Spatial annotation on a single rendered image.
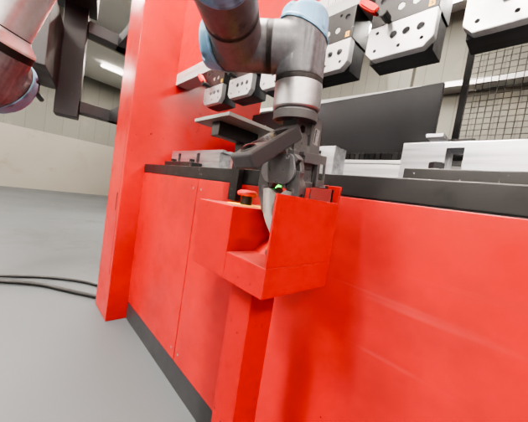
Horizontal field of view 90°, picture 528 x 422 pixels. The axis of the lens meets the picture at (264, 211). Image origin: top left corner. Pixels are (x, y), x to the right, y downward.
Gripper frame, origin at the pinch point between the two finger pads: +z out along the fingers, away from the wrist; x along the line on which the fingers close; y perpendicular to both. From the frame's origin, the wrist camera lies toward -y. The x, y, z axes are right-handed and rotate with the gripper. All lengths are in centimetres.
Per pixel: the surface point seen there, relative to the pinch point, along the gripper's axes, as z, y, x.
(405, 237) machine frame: -1.2, 19.3, -13.6
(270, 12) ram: -68, 36, 47
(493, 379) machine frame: 16.0, 17.8, -28.3
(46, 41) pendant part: -62, -20, 137
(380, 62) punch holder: -40, 35, 4
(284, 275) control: 4.9, -2.1, -4.9
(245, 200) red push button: -4.7, 0.7, 9.0
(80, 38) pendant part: -82, -2, 175
